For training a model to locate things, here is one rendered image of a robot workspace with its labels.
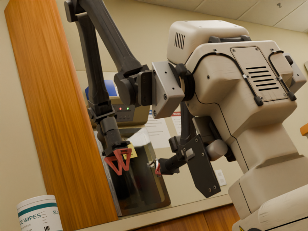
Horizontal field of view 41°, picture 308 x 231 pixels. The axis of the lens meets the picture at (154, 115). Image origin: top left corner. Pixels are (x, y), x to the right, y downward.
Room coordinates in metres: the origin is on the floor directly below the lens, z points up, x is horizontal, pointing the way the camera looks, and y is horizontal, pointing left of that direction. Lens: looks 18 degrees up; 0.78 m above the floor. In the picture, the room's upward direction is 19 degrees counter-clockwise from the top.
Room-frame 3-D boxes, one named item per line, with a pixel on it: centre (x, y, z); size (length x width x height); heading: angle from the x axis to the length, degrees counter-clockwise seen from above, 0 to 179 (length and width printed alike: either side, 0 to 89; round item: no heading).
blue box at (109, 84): (1.77, 0.20, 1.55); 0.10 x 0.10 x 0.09; 43
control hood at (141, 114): (1.83, 0.13, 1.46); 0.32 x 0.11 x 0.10; 133
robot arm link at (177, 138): (1.75, -0.06, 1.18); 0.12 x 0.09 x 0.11; 33
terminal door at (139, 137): (1.87, 0.17, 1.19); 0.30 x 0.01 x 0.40; 133
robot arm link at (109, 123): (1.43, 0.17, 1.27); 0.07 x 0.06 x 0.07; 24
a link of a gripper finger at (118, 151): (1.42, 0.16, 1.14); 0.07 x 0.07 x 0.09; 43
